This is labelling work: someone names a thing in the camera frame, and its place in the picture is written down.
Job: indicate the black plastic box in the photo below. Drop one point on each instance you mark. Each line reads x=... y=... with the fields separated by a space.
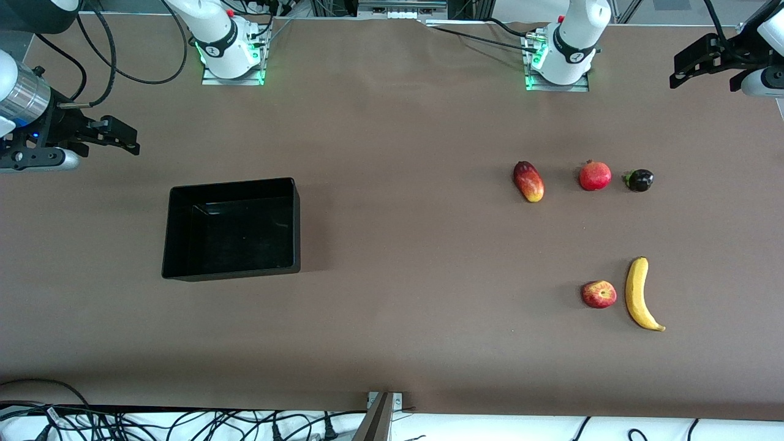
x=233 y=233

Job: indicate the red yellow mango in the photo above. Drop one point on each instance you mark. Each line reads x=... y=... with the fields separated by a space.
x=528 y=182

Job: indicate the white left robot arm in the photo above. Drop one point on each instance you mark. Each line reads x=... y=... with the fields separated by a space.
x=572 y=37

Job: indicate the red apple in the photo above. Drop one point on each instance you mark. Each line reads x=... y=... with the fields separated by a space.
x=599 y=294

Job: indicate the dark purple mangosteen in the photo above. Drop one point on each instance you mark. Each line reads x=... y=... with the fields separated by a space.
x=640 y=180

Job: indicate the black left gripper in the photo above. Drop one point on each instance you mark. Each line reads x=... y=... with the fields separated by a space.
x=731 y=56

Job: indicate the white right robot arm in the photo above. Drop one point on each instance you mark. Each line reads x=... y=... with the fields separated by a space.
x=214 y=24

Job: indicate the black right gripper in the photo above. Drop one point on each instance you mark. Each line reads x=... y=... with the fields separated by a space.
x=63 y=124

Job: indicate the red pomegranate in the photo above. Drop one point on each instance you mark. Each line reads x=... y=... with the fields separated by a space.
x=595 y=176

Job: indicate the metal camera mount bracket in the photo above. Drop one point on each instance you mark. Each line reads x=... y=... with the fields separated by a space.
x=398 y=401

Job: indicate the aluminium frame rail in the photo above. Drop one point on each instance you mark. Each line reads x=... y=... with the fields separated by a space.
x=398 y=5

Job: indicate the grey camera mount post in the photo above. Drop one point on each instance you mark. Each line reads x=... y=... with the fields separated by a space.
x=376 y=422

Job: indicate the yellow banana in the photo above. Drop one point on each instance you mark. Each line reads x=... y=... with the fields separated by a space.
x=636 y=294

